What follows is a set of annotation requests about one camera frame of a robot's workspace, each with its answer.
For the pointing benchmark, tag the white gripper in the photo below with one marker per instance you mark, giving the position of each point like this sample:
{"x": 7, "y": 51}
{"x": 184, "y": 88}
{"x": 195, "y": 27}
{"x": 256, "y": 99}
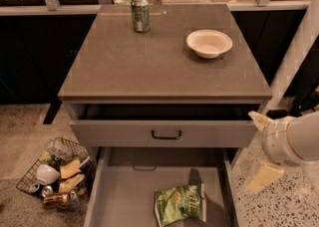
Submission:
{"x": 275, "y": 141}

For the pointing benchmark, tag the green chip bag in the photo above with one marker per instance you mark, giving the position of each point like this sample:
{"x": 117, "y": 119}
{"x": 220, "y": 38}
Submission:
{"x": 178, "y": 203}

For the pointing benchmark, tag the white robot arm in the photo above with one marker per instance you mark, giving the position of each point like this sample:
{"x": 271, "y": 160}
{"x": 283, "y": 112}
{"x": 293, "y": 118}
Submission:
{"x": 303, "y": 137}

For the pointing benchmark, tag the grey drawer cabinet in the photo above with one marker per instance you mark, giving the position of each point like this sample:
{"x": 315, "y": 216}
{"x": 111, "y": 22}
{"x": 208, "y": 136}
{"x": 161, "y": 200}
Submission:
{"x": 117, "y": 65}

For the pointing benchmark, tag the grey middle drawer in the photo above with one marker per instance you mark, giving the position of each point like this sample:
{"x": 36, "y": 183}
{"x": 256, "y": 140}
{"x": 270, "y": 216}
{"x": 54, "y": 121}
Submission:
{"x": 126, "y": 180}

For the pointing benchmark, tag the grey drawer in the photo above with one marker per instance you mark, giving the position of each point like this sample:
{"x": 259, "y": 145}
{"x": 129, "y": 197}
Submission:
{"x": 126, "y": 180}
{"x": 165, "y": 125}

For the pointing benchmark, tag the grey top drawer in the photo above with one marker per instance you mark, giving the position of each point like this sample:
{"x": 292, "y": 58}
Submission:
{"x": 165, "y": 125}

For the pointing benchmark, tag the green soda can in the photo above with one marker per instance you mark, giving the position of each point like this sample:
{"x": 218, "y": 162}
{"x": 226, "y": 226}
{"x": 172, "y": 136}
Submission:
{"x": 140, "y": 15}

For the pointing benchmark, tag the silver can in basket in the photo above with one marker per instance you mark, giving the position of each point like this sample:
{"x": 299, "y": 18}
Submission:
{"x": 47, "y": 191}

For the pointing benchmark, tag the black floor tray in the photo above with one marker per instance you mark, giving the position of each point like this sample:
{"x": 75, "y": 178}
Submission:
{"x": 279, "y": 113}

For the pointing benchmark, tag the white paper bowl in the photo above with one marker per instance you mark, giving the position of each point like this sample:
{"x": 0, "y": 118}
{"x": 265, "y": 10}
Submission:
{"x": 209, "y": 44}

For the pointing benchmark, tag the yellow sponge in basket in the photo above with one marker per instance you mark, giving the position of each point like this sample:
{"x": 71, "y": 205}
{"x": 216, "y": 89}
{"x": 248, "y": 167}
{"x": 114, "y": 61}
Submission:
{"x": 70, "y": 169}

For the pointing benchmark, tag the clear plastic bottle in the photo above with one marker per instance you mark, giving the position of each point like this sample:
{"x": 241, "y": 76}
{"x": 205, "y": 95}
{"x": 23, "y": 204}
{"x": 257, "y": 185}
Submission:
{"x": 58, "y": 148}

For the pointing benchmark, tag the white ceramic bowl in basket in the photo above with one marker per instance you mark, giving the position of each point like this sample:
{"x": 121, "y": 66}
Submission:
{"x": 47, "y": 174}

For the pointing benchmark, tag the black drawer handle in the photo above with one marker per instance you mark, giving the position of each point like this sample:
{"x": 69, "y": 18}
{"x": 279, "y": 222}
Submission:
{"x": 166, "y": 134}

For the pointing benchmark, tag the black wire basket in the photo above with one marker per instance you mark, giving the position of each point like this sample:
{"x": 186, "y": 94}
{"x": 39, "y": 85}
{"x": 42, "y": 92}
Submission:
{"x": 67, "y": 192}

